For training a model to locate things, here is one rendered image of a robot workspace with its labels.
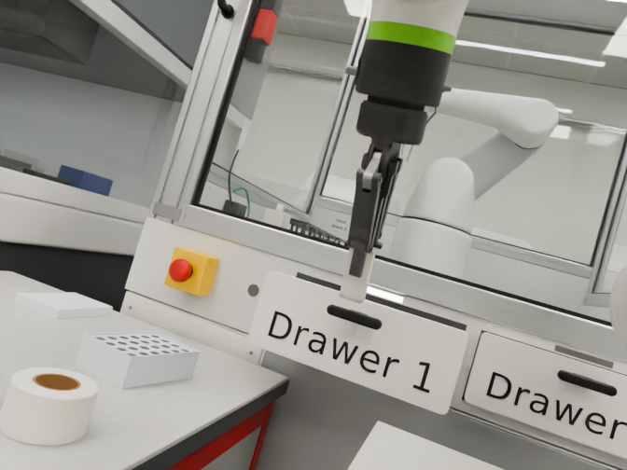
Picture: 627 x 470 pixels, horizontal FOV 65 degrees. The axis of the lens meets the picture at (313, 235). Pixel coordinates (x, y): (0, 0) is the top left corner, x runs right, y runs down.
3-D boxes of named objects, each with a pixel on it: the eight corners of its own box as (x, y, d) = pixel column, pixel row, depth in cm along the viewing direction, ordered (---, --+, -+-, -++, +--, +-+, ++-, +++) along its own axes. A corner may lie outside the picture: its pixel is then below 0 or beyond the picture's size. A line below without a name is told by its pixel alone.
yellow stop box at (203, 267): (195, 297, 85) (207, 256, 85) (160, 284, 87) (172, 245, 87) (209, 296, 89) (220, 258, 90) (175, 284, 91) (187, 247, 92)
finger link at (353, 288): (375, 249, 58) (373, 251, 58) (363, 302, 61) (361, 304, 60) (351, 242, 59) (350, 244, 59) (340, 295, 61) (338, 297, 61)
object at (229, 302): (745, 514, 66) (773, 408, 66) (124, 288, 94) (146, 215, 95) (571, 384, 157) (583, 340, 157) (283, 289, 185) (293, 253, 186)
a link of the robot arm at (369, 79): (456, 51, 46) (463, 61, 55) (340, 33, 50) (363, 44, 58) (439, 116, 48) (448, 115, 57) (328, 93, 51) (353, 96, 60)
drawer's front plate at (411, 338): (446, 417, 63) (470, 333, 63) (245, 342, 71) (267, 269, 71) (446, 413, 64) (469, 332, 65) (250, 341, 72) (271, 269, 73)
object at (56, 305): (56, 319, 75) (59, 309, 75) (13, 302, 77) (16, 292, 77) (110, 315, 87) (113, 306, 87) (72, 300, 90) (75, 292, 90)
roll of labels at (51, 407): (6, 449, 38) (22, 398, 38) (-11, 409, 43) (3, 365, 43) (97, 443, 42) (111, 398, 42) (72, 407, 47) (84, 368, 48)
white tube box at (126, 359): (121, 389, 56) (131, 356, 56) (74, 363, 59) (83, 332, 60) (192, 378, 67) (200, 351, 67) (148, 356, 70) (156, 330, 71)
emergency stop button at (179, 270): (183, 284, 83) (190, 262, 83) (163, 278, 84) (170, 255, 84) (192, 284, 86) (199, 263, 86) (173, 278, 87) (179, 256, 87)
